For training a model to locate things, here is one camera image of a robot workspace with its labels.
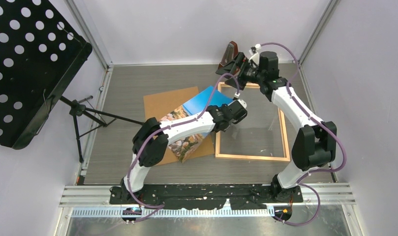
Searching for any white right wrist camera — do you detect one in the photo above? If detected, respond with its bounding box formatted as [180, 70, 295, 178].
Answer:
[248, 44, 262, 66]

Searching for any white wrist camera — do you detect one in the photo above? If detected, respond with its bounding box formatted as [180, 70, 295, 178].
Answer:
[248, 44, 262, 66]
[233, 92, 247, 109]

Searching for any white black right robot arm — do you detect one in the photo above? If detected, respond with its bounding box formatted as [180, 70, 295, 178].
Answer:
[216, 51, 337, 202]

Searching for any light wooden picture frame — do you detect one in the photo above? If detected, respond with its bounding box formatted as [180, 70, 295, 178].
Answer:
[215, 82, 291, 162]

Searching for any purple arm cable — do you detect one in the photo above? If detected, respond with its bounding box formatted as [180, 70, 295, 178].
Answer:
[255, 42, 347, 227]
[126, 73, 241, 223]

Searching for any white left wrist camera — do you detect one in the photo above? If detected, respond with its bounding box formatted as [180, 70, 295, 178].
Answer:
[233, 92, 247, 109]

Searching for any brown wooden metronome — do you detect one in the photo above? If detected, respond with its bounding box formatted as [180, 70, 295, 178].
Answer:
[218, 41, 239, 69]

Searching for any aluminium rail front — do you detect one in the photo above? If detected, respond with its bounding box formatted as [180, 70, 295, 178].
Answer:
[60, 184, 356, 218]

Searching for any brown cardboard backing board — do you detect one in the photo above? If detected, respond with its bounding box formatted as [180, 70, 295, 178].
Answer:
[143, 87, 214, 159]

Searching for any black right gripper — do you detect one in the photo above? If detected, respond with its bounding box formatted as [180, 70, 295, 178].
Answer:
[216, 52, 266, 91]

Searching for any clear acrylic sheet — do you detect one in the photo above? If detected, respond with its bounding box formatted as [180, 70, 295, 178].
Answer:
[218, 86, 288, 159]

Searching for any black tripod stand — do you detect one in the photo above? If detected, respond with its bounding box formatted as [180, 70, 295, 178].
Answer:
[60, 96, 144, 164]

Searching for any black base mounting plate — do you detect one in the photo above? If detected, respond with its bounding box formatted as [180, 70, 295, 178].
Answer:
[109, 183, 303, 210]

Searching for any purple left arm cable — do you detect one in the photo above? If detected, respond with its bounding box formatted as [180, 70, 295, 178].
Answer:
[126, 73, 241, 223]

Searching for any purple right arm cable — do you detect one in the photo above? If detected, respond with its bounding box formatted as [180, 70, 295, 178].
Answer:
[255, 42, 347, 227]

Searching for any black perforated music stand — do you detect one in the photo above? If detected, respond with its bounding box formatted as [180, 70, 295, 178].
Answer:
[0, 0, 92, 149]

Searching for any landscape photo print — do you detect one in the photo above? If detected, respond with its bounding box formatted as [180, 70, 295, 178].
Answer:
[159, 86, 233, 163]

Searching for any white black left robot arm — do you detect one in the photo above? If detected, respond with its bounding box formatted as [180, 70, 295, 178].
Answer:
[110, 99, 247, 205]

